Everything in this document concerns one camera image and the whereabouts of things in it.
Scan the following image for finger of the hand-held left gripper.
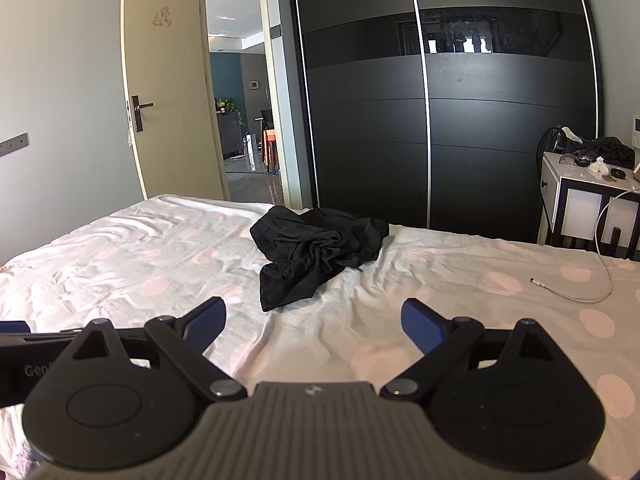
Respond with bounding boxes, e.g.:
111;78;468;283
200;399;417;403
0;320;82;349

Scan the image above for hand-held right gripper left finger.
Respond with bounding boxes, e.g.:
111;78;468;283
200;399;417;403
70;296;247;402

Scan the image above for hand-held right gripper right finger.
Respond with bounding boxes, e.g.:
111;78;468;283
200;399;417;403
380;297;556;402

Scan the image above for black shorts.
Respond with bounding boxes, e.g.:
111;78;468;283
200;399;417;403
250;206;391;312

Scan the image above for bed with pink-dotted sheet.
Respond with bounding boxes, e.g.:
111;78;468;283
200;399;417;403
0;194;640;480

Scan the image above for orange chair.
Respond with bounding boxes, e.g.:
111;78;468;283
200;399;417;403
262;128;280;176

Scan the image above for dark sideboard cabinet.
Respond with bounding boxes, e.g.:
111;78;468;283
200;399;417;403
216;110;246;159

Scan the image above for black and white nightstand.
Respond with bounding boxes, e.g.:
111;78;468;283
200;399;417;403
537;150;640;261

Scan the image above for cream bedroom door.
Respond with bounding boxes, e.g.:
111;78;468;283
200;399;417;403
121;0;231;202

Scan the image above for black sliding wardrobe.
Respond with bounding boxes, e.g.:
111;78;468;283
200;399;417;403
287;0;603;247

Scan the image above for dark cloth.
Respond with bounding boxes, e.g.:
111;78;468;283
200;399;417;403
575;137;637;169

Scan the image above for grey wall switch panel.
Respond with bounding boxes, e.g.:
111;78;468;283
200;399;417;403
0;132;30;156

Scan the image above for white charging cable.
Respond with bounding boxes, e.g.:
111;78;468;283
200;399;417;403
530;189;640;304

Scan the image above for dark door handle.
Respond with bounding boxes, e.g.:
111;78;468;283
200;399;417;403
127;95;154;133

